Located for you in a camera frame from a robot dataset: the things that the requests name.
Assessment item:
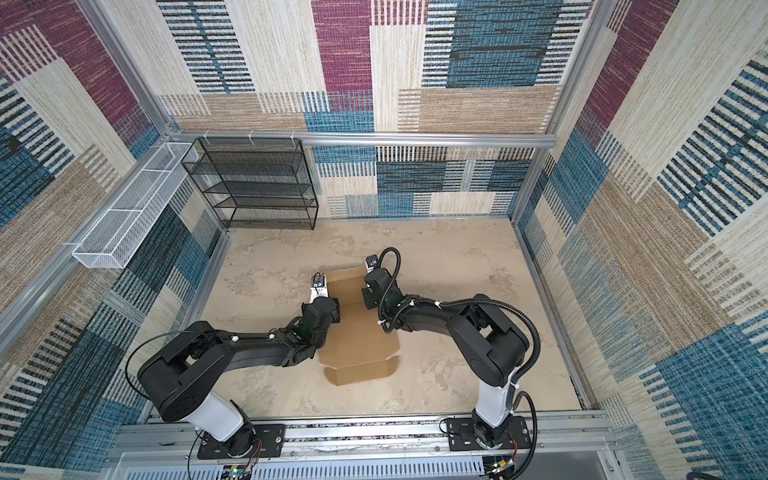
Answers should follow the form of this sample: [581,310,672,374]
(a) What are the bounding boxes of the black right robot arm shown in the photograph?
[362,268,541,448]

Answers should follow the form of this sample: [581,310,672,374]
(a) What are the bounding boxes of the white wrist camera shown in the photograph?
[309,272,329,303]
[365,254,382,274]

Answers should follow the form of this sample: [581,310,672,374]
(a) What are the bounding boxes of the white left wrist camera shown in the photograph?
[309,272,329,303]

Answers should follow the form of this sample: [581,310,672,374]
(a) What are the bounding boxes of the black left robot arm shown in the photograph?
[137,297,340,458]

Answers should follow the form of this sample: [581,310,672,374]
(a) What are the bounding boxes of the black corrugated cable conduit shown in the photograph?
[374,246,542,475]

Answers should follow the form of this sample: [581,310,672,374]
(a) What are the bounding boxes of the aluminium front mounting rail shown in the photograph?
[100,411,632,479]

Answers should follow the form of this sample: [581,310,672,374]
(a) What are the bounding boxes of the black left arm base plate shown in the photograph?
[196,424,286,460]

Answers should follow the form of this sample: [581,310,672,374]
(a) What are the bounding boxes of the white wire mesh basket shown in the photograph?
[73,142,191,269]

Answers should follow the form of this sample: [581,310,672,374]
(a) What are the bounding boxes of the brown cardboard box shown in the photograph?
[318,267,400,386]

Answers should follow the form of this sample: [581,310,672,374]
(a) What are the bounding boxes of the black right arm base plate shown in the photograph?
[439,415,533,451]

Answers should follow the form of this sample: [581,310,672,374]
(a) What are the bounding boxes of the black wire mesh shelf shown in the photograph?
[181,137,319,230]

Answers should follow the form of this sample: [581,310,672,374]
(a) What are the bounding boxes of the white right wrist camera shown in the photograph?
[365,254,382,274]

